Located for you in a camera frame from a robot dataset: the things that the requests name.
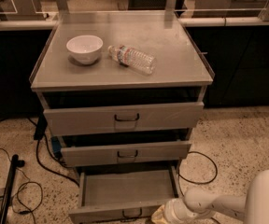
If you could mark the clear plastic water bottle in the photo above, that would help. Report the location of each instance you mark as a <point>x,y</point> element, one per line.
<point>133,58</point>

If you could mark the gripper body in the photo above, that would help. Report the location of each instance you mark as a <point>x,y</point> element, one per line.
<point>174,211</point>

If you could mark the grey bottom drawer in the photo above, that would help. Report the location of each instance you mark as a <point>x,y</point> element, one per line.
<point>124,192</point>

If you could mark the grey drawer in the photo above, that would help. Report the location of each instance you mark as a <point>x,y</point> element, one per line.
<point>117,111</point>
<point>124,192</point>
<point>132,147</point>

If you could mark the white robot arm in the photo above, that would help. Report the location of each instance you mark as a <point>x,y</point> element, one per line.
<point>200,204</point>

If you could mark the white ceramic bowl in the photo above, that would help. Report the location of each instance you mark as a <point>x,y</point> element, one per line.
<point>85,49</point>

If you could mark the grey drawer cabinet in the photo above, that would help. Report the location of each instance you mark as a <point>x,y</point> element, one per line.
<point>178,64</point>

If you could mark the grey top drawer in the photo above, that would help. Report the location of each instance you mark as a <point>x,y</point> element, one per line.
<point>117,111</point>

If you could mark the grey middle drawer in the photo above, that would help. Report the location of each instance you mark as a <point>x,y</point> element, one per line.
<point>132,147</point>

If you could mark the black metal stand leg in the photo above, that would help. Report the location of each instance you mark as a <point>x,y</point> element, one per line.
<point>14,164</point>

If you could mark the clear acrylic barrier panel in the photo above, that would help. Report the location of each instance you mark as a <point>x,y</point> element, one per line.
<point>45,13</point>

